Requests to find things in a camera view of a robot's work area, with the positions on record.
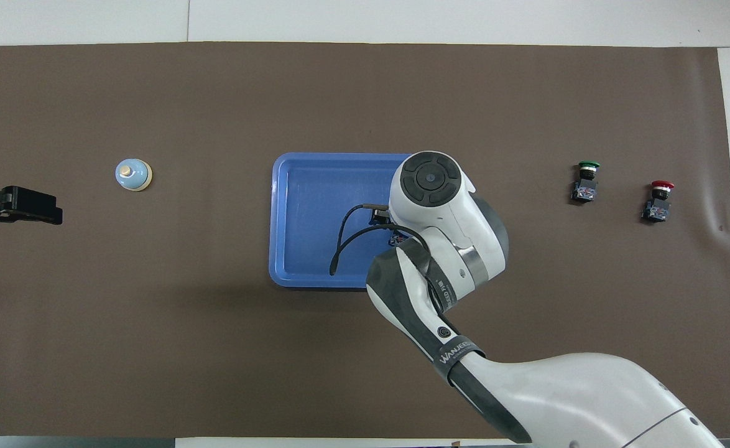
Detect green push button switch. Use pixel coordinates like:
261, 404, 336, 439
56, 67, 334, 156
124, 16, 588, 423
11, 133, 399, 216
570, 161, 601, 203

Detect red push button switch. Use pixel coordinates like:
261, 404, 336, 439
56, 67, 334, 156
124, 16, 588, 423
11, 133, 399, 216
642, 180, 675, 223

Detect blue plastic tray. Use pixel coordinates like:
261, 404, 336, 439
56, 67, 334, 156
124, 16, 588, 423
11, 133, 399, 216
269, 152, 417, 290

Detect light blue desk bell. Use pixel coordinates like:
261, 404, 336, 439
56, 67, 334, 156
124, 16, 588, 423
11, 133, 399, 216
115, 157, 153, 192

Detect brown table mat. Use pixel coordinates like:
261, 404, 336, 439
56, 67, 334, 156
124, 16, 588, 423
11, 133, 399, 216
0, 42, 730, 439

